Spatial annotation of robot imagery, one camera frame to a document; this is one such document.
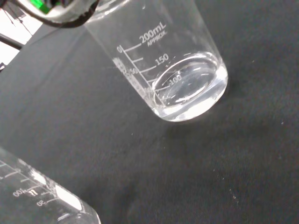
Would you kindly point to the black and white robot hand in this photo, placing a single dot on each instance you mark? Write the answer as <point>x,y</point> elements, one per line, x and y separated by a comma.
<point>65,17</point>

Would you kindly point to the black bench cloth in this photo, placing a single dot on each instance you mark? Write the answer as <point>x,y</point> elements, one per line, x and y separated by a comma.
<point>210,163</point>

